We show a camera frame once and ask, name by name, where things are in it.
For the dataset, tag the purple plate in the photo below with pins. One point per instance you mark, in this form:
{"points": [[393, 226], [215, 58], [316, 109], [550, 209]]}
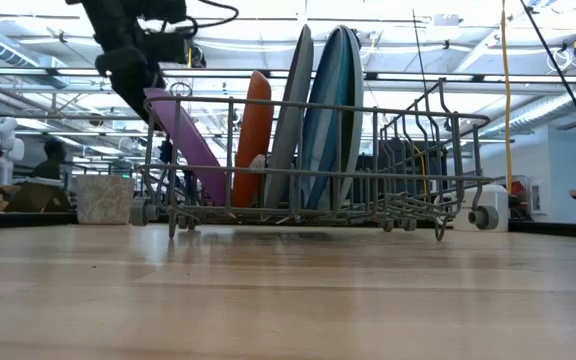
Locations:
{"points": [[193, 145]]}

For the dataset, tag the orange plate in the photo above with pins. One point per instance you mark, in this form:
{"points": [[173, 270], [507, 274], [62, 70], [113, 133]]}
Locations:
{"points": [[253, 130]]}

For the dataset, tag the large grey plate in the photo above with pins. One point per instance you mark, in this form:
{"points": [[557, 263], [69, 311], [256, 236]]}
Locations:
{"points": [[293, 110]]}

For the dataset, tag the large blue plate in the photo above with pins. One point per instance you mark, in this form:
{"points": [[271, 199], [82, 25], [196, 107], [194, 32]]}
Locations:
{"points": [[325, 110]]}

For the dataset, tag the light blue plate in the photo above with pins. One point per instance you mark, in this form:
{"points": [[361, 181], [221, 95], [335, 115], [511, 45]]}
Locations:
{"points": [[357, 115]]}

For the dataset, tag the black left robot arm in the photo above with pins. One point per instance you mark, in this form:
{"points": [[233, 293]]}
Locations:
{"points": [[113, 20]]}

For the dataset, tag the grey patterned mug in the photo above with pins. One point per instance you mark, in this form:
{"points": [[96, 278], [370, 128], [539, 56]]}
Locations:
{"points": [[103, 200]]}

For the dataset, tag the white robot figure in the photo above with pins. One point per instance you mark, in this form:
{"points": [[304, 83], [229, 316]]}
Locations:
{"points": [[5, 145]]}

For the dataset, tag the black equipment cart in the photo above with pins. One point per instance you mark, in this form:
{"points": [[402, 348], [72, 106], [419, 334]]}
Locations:
{"points": [[398, 165]]}

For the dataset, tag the black metal table frame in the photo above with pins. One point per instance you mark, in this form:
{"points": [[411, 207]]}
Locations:
{"points": [[18, 220]]}

